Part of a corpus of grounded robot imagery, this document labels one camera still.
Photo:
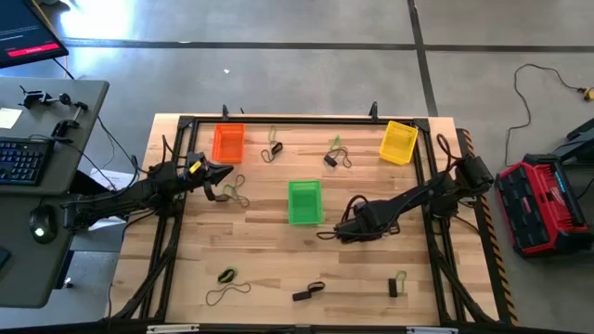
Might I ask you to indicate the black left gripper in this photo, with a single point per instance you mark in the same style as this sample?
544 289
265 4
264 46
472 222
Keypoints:
199 178

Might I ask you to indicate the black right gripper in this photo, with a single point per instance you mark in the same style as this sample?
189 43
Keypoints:
371 218

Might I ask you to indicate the thin olive rubber band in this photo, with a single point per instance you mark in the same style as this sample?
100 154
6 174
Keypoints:
207 297
242 177
349 161
262 157

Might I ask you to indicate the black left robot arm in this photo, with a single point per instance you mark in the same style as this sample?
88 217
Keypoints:
116 199

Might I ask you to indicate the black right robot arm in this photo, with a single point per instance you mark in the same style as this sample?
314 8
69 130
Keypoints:
417 195

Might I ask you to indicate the orange plastic basket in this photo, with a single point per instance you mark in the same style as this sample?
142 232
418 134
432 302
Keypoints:
228 144

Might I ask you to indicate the green plastic basket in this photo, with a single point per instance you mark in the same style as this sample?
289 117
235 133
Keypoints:
305 204

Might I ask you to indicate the black table edge clamp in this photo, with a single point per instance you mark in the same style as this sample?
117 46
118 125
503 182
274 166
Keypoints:
373 110
225 112

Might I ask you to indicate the yellow plastic basket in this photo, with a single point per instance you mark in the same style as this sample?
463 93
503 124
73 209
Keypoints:
398 141

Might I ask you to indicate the white paper sheets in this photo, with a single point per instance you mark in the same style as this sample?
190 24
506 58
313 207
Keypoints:
111 178

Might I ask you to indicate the black desk leg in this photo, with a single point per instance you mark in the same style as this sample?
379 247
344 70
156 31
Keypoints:
86 180

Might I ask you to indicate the yellow black hazard strip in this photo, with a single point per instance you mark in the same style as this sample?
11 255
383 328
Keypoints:
499 260

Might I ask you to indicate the black desk clamp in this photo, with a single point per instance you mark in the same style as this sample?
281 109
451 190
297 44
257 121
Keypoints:
34 97
65 125

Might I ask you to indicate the black computer mouse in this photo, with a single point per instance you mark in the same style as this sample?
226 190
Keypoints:
42 222

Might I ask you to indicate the red and black toolbox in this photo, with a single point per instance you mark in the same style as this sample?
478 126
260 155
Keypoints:
538 204

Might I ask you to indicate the black backlit keyboard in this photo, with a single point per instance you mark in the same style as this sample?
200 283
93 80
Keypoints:
23 160

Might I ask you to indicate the grey desk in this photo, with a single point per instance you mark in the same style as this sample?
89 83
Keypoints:
28 278

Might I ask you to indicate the white paper note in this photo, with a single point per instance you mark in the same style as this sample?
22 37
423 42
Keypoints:
8 118

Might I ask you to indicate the black computer monitor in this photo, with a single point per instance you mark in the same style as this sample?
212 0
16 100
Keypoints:
25 28

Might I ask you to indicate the black equipment stand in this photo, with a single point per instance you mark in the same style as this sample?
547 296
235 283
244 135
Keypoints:
580 137

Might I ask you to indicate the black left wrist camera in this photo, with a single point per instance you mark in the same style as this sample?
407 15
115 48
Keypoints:
192 159

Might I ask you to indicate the black aluminium table frame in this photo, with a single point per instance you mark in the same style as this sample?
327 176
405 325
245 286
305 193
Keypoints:
325 119

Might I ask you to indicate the white metal bracket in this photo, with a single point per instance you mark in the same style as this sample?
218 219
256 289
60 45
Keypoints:
171 328
431 330

